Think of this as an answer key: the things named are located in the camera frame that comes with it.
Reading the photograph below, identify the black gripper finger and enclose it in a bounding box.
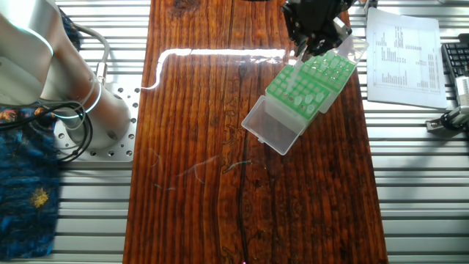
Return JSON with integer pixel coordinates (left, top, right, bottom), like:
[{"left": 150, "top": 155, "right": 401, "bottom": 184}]
[
  {"left": 307, "top": 34, "right": 348, "bottom": 56},
  {"left": 289, "top": 32, "right": 309, "bottom": 56}
]

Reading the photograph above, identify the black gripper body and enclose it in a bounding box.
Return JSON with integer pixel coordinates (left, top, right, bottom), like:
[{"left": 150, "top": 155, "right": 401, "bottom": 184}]
[{"left": 281, "top": 0, "right": 356, "bottom": 42}]

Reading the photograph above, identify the clear box green tip rack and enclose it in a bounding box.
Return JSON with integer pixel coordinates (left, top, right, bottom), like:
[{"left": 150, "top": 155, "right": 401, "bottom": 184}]
[
  {"left": 240, "top": 64, "right": 333, "bottom": 156},
  {"left": 300, "top": 34, "right": 370, "bottom": 114}
]

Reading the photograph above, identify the white printed paper sheet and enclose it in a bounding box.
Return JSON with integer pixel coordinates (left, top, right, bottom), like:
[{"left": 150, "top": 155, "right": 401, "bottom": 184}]
[{"left": 366, "top": 7, "right": 448, "bottom": 110}]

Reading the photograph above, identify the black computer keyboard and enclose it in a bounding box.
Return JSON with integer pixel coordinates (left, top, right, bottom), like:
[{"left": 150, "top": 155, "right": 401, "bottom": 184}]
[{"left": 441, "top": 33, "right": 469, "bottom": 80}]

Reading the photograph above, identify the small grey mounted device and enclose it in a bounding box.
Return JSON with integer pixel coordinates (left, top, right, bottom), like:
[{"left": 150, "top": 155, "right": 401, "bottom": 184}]
[{"left": 424, "top": 106, "right": 469, "bottom": 139}]

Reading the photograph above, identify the white grey box device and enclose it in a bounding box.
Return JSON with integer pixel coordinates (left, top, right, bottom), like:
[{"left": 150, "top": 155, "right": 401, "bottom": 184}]
[{"left": 454, "top": 75, "right": 469, "bottom": 107}]

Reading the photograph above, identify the brown wooden board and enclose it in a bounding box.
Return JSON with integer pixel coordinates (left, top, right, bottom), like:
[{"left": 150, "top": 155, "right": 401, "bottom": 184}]
[{"left": 122, "top": 0, "right": 389, "bottom": 264}]

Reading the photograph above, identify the blue painted cloth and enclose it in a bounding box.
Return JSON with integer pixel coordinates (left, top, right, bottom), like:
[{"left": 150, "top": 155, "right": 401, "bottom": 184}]
[{"left": 0, "top": 7, "right": 81, "bottom": 261}]

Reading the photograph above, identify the grey base cable with connector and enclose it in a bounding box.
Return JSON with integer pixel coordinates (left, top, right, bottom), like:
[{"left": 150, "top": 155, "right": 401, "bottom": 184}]
[{"left": 71, "top": 23, "right": 111, "bottom": 87}]

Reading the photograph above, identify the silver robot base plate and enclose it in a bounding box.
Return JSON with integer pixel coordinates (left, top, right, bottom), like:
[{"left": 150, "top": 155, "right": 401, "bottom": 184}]
[{"left": 54, "top": 82, "right": 139, "bottom": 162}]

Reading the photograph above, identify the black base cable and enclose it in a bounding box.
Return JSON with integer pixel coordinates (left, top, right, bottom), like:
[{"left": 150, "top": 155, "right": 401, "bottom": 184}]
[{"left": 0, "top": 101, "right": 95, "bottom": 163}]

